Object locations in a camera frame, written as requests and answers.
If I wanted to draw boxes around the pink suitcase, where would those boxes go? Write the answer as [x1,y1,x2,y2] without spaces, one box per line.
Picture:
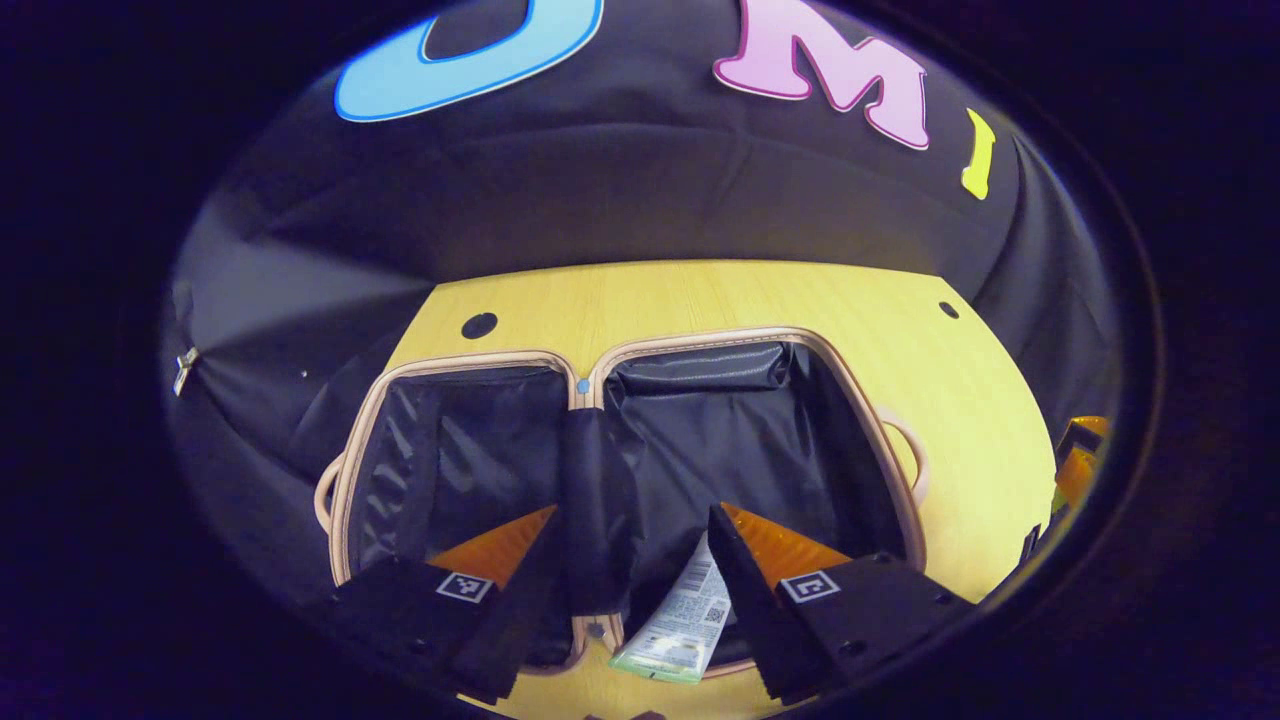
[313,326,931,679]

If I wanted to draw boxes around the white tube with green end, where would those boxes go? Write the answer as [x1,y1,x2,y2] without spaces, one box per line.
[607,533,733,685]

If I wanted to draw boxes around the black backdrop cloth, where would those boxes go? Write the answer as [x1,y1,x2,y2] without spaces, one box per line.
[160,0,1121,601]

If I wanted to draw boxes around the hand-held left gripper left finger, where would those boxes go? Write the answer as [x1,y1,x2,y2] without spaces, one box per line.
[320,503,561,706]

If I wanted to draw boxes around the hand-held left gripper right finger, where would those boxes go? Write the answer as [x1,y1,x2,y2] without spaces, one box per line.
[706,502,976,704]

